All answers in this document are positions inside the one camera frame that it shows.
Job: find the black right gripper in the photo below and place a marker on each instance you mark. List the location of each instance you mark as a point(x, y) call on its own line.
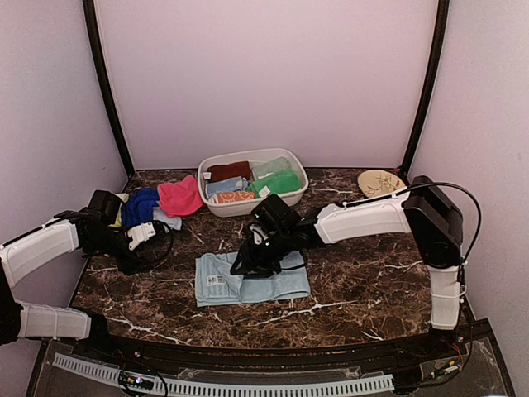
point(251, 263)

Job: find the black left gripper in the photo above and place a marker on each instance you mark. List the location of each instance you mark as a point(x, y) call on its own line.
point(132, 263)

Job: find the large light blue towel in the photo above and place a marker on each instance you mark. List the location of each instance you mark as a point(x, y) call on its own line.
point(215, 286)

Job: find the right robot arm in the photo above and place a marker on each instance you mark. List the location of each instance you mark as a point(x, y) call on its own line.
point(422, 210)

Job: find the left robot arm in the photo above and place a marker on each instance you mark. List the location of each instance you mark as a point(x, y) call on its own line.
point(28, 253)

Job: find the yellow lemon print cloth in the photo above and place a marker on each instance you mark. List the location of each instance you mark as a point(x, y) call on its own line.
point(123, 198)

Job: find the dark blue towel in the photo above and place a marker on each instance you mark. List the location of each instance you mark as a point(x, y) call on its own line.
point(139, 208)

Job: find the rolled orange patterned towel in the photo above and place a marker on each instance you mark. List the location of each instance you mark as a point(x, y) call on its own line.
point(231, 197)

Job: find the small pale blue cloth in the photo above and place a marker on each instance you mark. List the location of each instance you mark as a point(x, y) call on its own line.
point(174, 223)

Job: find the rolled light blue towel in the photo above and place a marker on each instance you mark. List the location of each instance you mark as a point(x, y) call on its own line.
point(230, 185)

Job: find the pink towel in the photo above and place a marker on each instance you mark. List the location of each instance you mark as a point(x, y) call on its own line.
point(180, 199)

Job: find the rolled maroon towel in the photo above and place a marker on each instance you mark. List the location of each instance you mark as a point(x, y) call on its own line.
point(232, 170)

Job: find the rolled pale green towel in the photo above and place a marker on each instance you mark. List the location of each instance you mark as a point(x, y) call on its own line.
point(270, 167)

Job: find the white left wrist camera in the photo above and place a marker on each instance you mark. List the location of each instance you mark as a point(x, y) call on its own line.
point(139, 234)

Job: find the white slotted cable duct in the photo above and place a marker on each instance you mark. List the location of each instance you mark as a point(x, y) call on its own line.
point(194, 382)

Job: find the black front table rail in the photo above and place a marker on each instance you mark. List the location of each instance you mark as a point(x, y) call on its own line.
point(400, 354)

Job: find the black left frame post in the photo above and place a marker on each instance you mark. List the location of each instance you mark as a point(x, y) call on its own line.
point(95, 41)

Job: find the black frame post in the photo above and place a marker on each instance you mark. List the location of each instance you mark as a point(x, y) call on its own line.
point(95, 41)
point(434, 58)

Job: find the black right frame post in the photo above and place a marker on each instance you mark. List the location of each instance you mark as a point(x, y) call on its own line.
point(434, 58)

